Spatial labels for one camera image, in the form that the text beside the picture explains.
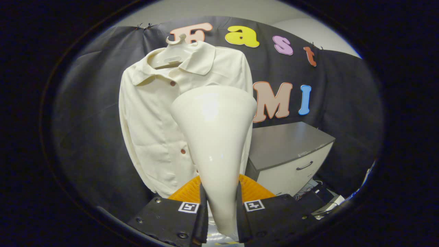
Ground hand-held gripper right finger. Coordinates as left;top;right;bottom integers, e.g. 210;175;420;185
236;173;319;244

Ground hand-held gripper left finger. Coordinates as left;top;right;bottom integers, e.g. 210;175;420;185
127;175;209;247

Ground white garment steamer head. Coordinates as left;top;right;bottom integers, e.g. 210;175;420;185
170;85;258;237

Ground cream button-up shirt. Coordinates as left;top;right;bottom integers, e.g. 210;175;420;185
118;40;254;199

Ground black box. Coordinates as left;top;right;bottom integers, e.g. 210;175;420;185
298;184;335;213

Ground grey cabinet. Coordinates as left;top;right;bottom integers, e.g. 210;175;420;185
245;121;336;197

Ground white box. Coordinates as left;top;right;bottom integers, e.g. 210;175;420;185
312;195;345;220

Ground cream plastic hanger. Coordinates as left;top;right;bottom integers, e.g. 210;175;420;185
150;33;199;69

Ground loose floor cables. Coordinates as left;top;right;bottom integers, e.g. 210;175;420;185
294;178;323;200

